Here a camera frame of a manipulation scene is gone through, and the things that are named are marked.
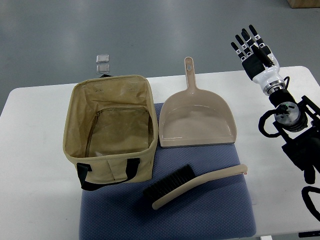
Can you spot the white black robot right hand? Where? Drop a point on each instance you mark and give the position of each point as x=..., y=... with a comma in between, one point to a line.
x=258, y=61

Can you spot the beige hand broom black bristles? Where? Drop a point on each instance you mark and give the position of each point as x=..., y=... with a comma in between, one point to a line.
x=184, y=179

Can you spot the brown cardboard box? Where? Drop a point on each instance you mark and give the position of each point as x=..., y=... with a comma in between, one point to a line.
x=304, y=4

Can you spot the beige plastic dustpan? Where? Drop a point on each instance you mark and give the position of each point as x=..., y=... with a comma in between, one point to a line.
x=195, y=117

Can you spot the blue textured mat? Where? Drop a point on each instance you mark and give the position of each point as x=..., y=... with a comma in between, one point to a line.
x=216, y=210

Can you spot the upper clear floor plate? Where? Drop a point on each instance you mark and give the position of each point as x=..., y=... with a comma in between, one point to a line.
x=102, y=58

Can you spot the yellow fabric bag black handles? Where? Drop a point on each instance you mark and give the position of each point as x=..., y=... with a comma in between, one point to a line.
x=111, y=131

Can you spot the black bracket at table edge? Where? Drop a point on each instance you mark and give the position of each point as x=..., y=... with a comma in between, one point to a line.
x=309, y=234

